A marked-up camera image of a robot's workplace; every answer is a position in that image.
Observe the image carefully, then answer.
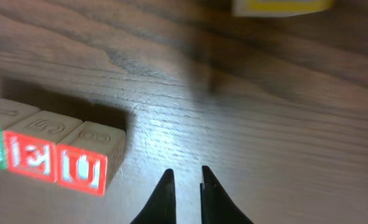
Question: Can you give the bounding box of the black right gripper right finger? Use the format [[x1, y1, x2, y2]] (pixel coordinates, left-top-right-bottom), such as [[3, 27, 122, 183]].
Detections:
[[200, 166, 254, 224]]

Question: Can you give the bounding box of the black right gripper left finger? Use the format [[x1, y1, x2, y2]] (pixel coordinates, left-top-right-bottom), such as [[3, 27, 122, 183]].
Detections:
[[131, 169, 177, 224]]

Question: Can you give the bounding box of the red U block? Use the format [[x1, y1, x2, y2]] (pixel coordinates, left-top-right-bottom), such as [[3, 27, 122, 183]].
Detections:
[[57, 121, 126, 197]]

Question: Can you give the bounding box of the red E block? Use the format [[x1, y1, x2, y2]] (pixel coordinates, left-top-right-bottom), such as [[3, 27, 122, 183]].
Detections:
[[3, 111, 83, 184]]

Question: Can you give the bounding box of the yellow S block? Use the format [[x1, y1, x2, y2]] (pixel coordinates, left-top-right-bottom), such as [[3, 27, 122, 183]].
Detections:
[[232, 0, 334, 17]]

